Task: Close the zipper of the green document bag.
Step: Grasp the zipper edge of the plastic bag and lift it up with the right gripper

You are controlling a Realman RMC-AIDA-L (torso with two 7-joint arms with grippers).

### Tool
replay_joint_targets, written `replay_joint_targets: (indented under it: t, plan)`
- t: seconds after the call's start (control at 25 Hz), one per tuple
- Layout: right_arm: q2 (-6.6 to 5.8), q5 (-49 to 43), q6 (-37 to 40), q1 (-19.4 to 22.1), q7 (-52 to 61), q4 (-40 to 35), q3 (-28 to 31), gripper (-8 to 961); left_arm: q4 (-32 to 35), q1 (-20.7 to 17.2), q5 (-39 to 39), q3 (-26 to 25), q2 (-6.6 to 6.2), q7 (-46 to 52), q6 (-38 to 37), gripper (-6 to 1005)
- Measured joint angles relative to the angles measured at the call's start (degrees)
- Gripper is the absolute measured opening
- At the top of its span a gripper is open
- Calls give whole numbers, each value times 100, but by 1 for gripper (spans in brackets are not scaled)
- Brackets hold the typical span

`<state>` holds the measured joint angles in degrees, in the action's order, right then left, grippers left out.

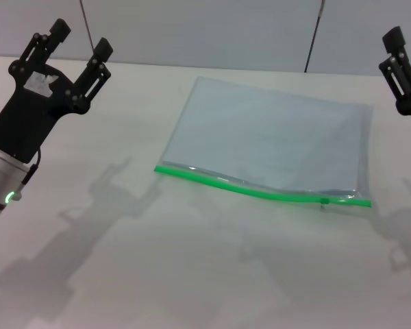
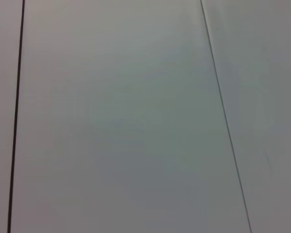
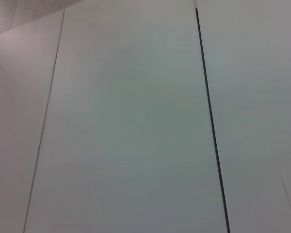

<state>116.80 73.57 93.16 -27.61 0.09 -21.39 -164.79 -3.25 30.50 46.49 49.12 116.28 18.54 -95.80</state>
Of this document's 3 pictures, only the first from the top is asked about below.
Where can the green zipper slider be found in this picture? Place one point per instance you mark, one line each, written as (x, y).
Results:
(324, 201)

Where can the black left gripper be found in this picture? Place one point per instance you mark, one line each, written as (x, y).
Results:
(27, 116)

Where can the clear green-zip document bag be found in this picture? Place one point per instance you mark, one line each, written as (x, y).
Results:
(260, 137)

